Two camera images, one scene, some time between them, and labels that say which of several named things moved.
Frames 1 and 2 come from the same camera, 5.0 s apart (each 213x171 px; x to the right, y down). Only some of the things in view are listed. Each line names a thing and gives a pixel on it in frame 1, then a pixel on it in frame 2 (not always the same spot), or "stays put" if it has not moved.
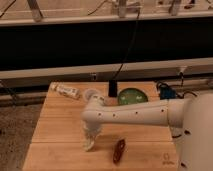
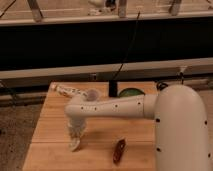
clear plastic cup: [92, 95] stays put
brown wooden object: [118, 151] stays put
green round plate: [131, 95] stays put
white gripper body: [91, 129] -> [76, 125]
